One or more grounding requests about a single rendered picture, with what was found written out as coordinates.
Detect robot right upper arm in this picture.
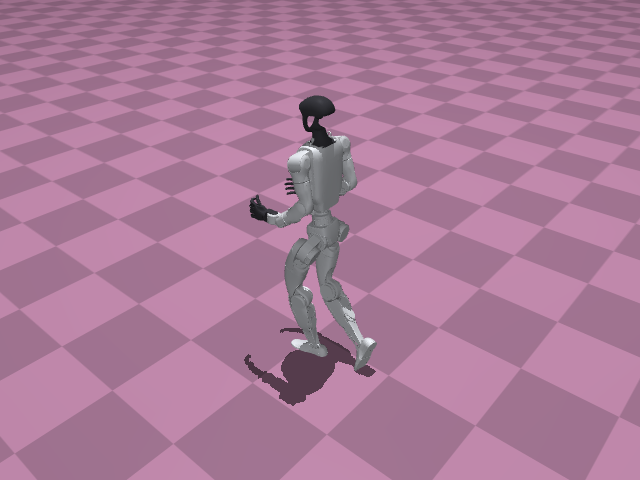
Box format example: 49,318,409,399
335,136,357,192

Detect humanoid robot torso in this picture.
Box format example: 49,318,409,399
296,131,343,251

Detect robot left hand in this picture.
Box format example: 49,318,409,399
249,195,278,222

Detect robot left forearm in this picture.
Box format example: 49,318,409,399
267,203,306,228

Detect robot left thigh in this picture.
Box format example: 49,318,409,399
284,235,322,306

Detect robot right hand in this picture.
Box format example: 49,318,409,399
284,178,296,195

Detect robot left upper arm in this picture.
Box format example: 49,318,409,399
287,150,314,217

